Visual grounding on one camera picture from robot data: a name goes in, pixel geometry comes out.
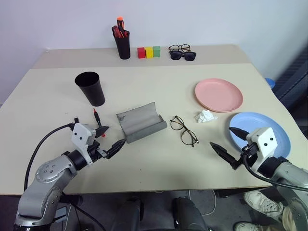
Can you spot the black ribbed object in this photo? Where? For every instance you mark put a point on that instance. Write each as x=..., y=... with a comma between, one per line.
x=293, y=79

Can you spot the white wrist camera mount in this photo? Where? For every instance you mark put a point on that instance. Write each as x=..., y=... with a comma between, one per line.
x=264, y=138
x=80, y=134

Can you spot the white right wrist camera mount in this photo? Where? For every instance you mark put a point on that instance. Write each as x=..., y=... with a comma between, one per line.
x=264, y=138

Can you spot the blue plate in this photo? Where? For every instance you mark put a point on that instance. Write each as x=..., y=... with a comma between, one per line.
x=252, y=120

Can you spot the blue round container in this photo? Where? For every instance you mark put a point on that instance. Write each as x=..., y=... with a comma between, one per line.
x=270, y=83

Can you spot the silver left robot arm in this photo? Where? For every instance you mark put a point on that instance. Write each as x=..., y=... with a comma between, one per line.
x=45, y=173

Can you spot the black marker red ends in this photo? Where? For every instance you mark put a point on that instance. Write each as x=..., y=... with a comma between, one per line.
x=97, y=118

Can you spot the thin dark frame glasses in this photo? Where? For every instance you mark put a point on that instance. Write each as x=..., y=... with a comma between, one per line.
x=174, y=47

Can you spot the black pen holder cup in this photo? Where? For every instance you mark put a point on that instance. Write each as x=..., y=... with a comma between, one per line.
x=122, y=48

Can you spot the red black pen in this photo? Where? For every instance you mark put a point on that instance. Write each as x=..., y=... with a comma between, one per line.
x=116, y=30
x=125, y=33

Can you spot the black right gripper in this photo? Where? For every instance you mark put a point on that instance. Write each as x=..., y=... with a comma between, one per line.
x=249, y=150

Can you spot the tortoiseshell round glasses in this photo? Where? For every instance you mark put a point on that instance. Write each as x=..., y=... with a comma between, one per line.
x=176, y=122

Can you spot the red block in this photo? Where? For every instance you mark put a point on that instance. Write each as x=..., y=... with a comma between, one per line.
x=141, y=53

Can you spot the grey glasses case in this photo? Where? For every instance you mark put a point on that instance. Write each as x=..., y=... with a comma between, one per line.
x=139, y=122

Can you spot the white tissue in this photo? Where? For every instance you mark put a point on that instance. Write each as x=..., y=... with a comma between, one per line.
x=204, y=116

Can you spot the black sunglasses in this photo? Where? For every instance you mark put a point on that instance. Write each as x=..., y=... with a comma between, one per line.
x=176, y=55

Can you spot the empty black cup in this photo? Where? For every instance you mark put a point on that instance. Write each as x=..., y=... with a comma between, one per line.
x=90, y=91

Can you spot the beige trouser leg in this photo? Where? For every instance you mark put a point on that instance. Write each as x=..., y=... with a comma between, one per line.
x=287, y=219

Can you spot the dark rounded shape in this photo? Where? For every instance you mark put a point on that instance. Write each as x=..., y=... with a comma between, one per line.
x=190, y=214
x=127, y=214

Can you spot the yellow block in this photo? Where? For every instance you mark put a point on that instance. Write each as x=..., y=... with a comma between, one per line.
x=149, y=53

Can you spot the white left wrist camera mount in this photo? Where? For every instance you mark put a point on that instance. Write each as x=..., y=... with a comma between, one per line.
x=80, y=134

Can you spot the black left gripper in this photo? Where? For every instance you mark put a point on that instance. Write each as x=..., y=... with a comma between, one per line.
x=96, y=151

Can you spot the pink plate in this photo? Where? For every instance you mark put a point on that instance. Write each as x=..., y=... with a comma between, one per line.
x=216, y=93

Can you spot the white sneaker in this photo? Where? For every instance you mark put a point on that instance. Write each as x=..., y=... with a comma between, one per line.
x=260, y=201
x=247, y=227

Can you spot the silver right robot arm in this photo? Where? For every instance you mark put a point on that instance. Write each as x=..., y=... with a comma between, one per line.
x=288, y=173

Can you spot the green block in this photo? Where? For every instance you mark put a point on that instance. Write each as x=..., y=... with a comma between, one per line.
x=156, y=51

